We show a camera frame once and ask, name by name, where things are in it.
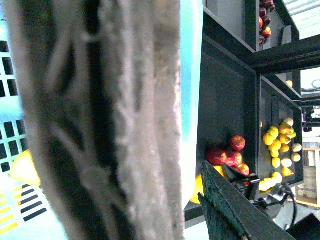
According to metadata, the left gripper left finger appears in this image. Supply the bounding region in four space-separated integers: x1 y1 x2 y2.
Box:
7 0 186 240

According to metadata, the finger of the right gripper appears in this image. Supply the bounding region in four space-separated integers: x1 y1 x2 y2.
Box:
221 163 248 184

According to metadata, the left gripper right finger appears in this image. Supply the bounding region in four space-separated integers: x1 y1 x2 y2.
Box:
198 160 294 240

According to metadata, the yellow lemon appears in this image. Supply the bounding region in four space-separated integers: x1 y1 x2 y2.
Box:
9 149 41 187

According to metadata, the light blue plastic basket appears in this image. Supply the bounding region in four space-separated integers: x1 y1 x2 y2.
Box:
0 0 204 240

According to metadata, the dark wooden display stand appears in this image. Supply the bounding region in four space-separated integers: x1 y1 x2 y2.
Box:
183 0 320 222

